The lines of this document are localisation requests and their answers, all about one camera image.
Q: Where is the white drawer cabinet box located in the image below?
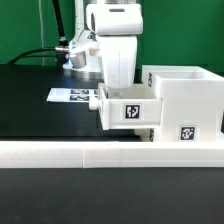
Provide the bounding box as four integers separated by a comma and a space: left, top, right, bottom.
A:
142, 65, 224, 142

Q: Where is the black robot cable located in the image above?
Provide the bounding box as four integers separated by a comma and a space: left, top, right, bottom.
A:
7, 0, 70, 66

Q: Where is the white drawer with knob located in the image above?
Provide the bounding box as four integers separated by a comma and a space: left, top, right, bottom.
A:
134, 129, 154, 142

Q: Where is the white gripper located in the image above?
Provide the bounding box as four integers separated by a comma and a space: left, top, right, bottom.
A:
98, 36, 137, 90

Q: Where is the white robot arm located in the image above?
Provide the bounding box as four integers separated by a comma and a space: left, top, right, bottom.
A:
63, 0, 143, 90

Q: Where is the fiducial tag sheet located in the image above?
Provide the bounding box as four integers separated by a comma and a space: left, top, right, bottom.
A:
47, 88, 98, 103

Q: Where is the white L-shaped fence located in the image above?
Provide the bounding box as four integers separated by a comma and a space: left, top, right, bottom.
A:
0, 141, 224, 168

